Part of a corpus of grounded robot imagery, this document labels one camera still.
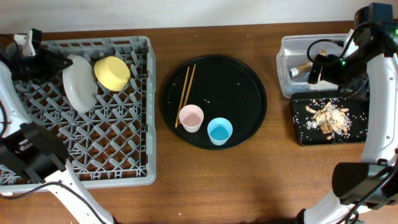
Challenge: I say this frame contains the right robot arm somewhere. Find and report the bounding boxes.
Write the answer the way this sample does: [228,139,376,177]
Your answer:
[296,2,397,223]

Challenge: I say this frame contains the yellow bowl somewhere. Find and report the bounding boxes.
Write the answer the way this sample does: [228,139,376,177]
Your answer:
[94,56,131,91]

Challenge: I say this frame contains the grey dishwasher rack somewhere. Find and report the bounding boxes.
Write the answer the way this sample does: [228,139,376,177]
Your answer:
[1,36,156,193]

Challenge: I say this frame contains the left wooden chopstick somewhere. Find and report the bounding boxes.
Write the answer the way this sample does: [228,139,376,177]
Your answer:
[174,66,190,129]

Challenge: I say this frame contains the pink cup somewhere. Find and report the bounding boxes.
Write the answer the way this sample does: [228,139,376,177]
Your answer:
[178,105,204,133]

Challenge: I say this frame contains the right wooden chopstick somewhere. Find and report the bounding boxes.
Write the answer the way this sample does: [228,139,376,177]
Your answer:
[181,64,197,109]

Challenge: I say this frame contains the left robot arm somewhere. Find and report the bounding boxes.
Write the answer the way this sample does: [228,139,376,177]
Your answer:
[1,29,117,223]

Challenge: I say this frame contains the grey plate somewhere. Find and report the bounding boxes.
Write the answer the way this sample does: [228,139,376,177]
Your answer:
[62,55,98,113]

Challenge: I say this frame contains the clear plastic storage bin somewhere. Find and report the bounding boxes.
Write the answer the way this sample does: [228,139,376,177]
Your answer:
[276,33,351,98]

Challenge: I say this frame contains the round black tray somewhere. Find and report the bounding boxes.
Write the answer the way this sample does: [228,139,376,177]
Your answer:
[160,55,267,151]

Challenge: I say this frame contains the wooden chopstick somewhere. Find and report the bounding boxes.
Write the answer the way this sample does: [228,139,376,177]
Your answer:
[174,66,190,129]
[181,64,197,109]

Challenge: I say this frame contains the black rectangular tray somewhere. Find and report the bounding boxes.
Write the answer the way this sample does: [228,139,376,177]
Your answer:
[290,91,369,146]

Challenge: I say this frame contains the blue cup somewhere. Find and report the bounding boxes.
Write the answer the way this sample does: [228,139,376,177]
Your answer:
[207,118,233,146]

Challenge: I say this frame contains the peanut shells and rice scraps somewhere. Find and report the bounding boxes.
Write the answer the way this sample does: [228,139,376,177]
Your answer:
[313,105,346,134]

